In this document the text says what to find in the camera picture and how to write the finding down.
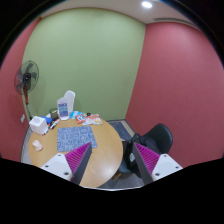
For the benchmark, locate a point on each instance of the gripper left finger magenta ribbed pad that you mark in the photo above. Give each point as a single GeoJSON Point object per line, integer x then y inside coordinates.
{"type": "Point", "coordinates": [70, 166]}

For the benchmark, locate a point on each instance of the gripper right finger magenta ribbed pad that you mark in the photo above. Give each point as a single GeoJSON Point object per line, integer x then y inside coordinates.
{"type": "Point", "coordinates": [153, 166]}

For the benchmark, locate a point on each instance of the grey patterned mouse pad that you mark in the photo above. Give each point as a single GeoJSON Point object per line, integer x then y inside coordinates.
{"type": "Point", "coordinates": [73, 137]}

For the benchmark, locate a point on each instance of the black office chair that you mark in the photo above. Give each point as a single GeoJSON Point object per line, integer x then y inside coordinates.
{"type": "Point", "coordinates": [159, 139]}

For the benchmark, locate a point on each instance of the black bag on chair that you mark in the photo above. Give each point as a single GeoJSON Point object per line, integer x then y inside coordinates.
{"type": "Point", "coordinates": [128, 156]}

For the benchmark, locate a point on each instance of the round wooden table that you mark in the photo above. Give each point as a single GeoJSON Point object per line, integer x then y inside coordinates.
{"type": "Point", "coordinates": [98, 164]}

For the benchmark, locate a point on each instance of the red black marker pen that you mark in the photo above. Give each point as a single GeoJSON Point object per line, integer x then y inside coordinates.
{"type": "Point", "coordinates": [54, 124]}

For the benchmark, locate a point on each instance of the red orange snack packet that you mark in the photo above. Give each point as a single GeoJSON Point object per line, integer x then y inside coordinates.
{"type": "Point", "coordinates": [80, 118]}

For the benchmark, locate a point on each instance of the blue snack packet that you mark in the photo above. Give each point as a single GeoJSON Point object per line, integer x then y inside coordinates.
{"type": "Point", "coordinates": [73, 114]}

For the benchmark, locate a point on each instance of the blue small packet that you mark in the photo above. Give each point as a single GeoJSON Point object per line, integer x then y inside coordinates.
{"type": "Point", "coordinates": [48, 120]}

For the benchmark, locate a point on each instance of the white orange snack packet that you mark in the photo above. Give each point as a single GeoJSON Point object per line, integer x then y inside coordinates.
{"type": "Point", "coordinates": [94, 119]}

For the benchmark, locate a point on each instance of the dark glass jar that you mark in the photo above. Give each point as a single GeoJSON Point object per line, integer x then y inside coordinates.
{"type": "Point", "coordinates": [53, 113]}

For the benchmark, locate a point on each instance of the clear plastic jug, blue label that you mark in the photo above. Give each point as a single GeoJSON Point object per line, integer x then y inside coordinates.
{"type": "Point", "coordinates": [65, 105]}

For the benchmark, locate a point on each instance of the black standing fan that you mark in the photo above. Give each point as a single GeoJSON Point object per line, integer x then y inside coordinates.
{"type": "Point", "coordinates": [25, 80]}

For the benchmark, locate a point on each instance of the ceiling light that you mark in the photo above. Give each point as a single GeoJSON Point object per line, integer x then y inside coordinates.
{"type": "Point", "coordinates": [146, 4]}

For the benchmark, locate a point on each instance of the white wall socket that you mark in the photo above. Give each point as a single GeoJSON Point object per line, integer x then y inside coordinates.
{"type": "Point", "coordinates": [22, 118]}

